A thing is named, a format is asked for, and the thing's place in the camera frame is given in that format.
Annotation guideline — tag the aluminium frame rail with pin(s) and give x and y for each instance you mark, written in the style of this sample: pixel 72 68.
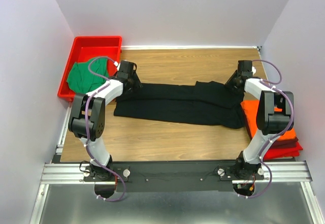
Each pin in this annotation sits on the aluminium frame rail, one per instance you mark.
pixel 287 171

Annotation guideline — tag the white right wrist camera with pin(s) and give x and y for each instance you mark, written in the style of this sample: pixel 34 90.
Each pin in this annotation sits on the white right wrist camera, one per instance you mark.
pixel 253 69

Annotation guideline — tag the red plastic bin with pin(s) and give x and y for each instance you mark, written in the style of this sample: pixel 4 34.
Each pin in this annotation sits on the red plastic bin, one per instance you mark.
pixel 83 49

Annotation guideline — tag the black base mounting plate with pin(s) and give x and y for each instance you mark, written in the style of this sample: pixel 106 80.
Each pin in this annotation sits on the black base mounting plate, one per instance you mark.
pixel 155 185

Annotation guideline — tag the black t shirt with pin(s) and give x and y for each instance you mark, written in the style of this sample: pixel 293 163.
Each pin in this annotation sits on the black t shirt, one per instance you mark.
pixel 205 103

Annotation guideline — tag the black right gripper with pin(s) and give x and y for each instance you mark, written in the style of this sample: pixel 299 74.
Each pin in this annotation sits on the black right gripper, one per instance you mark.
pixel 229 84

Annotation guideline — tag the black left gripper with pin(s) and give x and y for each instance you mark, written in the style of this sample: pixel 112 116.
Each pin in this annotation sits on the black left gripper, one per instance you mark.
pixel 137 85

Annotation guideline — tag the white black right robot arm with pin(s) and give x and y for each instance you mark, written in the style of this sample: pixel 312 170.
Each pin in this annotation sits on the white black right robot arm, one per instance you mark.
pixel 275 116

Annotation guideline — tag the orange folded t shirt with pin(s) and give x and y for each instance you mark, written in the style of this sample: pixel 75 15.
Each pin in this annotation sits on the orange folded t shirt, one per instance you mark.
pixel 250 108

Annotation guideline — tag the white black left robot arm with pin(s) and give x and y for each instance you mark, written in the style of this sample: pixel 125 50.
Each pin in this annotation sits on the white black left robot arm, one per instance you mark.
pixel 87 117

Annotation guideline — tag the green crumpled t shirt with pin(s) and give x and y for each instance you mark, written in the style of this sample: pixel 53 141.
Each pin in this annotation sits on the green crumpled t shirt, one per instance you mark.
pixel 87 76

